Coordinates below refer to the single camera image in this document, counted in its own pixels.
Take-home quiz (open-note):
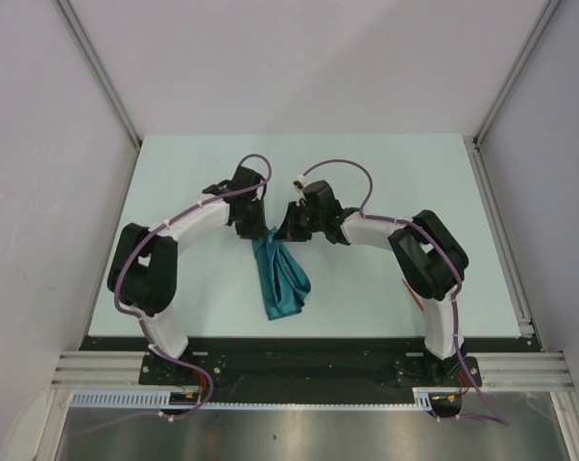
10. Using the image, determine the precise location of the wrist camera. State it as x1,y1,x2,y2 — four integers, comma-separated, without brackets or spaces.
293,175,308,193
253,184,267,201

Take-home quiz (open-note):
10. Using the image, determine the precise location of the orange plastic knife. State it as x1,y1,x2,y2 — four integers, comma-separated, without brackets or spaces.
401,279,424,312

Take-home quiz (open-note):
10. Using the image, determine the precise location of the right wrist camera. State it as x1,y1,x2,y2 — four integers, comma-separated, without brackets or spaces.
293,175,308,193

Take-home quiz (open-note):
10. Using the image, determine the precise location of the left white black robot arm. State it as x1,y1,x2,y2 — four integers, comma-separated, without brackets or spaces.
107,165,269,384

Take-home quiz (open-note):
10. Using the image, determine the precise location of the white slotted cable duct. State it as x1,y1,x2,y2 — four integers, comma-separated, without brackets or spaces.
71,387,463,412

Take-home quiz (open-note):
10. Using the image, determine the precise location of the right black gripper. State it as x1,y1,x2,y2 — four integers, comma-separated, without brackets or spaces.
274,202,325,243

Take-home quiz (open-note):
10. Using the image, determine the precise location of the teal satin napkin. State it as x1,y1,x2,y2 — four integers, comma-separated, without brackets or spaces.
252,228,312,321

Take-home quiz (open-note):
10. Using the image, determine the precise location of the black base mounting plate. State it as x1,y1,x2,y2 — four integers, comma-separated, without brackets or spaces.
80,337,541,405

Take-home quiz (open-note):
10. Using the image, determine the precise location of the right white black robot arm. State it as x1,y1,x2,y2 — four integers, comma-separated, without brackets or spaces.
275,177,469,385

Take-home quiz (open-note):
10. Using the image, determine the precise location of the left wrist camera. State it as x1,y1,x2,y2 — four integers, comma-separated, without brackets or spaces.
253,184,267,201

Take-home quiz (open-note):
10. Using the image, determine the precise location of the aluminium frame post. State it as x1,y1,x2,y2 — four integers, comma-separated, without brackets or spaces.
53,0,143,151
471,0,566,149

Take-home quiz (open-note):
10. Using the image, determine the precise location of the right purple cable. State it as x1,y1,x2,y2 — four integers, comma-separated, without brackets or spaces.
301,158,510,426

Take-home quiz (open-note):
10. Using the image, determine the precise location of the left aluminium frame post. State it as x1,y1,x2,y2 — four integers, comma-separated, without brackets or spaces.
53,0,143,151

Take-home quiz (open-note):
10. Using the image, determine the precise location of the right aluminium frame post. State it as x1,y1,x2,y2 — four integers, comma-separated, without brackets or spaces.
471,0,566,149

